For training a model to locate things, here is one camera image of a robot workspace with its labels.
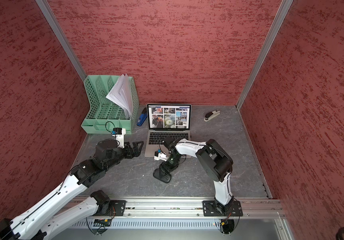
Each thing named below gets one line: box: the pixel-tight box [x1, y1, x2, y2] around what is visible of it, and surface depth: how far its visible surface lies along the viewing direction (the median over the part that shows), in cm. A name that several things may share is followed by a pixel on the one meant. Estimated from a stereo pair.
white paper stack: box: [106, 73, 132, 119], surface depth 94 cm
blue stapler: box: [136, 107, 148, 127], surface depth 112 cm
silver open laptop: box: [144, 103, 192, 158], surface depth 102 cm
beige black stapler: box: [204, 109, 221, 122], surface depth 115 cm
